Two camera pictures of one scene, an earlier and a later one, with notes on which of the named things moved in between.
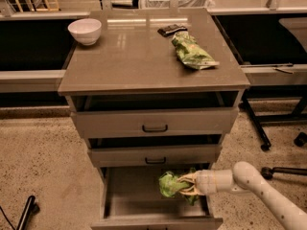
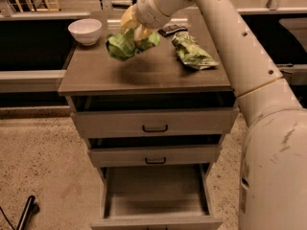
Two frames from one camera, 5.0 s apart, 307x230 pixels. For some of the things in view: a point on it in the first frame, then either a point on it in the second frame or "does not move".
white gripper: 201,181 to 148,11
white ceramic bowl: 86,31 does not move
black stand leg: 31,209 does not move
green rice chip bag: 170,184 to 122,44
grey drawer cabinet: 143,113 does not move
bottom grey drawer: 130,198 does not move
